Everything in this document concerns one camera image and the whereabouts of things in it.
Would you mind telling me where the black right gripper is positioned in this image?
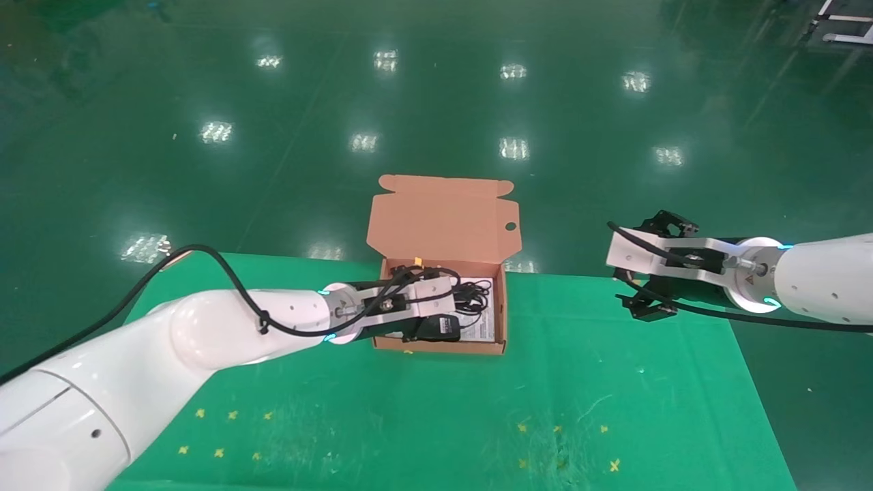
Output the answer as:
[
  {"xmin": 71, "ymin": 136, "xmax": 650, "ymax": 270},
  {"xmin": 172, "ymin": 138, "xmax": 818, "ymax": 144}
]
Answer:
[{"xmin": 615, "ymin": 210, "xmax": 736, "ymax": 323}]

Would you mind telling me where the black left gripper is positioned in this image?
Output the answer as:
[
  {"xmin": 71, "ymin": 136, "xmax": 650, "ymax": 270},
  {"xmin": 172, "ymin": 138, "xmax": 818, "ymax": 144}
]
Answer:
[{"xmin": 351, "ymin": 265, "xmax": 448, "ymax": 343}]

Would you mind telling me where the black data cable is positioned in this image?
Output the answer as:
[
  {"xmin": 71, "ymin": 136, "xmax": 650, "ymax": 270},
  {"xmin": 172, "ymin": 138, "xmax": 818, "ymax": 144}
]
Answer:
[{"xmin": 452, "ymin": 278, "xmax": 493, "ymax": 316}]

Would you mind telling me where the orange cardboard mailer box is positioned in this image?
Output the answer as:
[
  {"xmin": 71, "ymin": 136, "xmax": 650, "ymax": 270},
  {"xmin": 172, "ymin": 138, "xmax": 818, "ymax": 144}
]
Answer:
[{"xmin": 366, "ymin": 175, "xmax": 523, "ymax": 356}]

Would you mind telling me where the white printed paper sheet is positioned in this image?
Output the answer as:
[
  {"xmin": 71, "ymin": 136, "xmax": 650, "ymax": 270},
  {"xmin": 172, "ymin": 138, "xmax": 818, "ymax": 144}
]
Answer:
[{"xmin": 449, "ymin": 278, "xmax": 496, "ymax": 344}]

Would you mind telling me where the green table cloth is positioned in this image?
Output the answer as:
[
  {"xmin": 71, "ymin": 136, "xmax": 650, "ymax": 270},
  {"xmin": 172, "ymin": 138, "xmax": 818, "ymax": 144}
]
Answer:
[{"xmin": 106, "ymin": 252, "xmax": 799, "ymax": 491}]

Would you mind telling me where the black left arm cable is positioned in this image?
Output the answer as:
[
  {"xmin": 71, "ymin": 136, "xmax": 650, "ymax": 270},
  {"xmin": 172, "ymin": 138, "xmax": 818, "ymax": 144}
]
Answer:
[{"xmin": 0, "ymin": 243, "xmax": 455, "ymax": 387}]

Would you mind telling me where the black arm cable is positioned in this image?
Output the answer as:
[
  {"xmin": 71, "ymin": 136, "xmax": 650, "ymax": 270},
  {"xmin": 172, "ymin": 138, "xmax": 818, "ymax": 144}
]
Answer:
[
  {"xmin": 0, "ymin": 243, "xmax": 455, "ymax": 387},
  {"xmin": 606, "ymin": 221, "xmax": 873, "ymax": 335}
]

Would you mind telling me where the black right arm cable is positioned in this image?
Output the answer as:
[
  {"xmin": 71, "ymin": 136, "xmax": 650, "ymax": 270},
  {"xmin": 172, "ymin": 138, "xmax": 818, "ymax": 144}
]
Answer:
[{"xmin": 606, "ymin": 221, "xmax": 873, "ymax": 335}]

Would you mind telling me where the white metal frame structure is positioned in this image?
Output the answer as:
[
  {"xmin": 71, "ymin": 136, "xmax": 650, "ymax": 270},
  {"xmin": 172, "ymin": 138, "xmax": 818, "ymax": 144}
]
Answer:
[{"xmin": 808, "ymin": 0, "xmax": 873, "ymax": 46}]

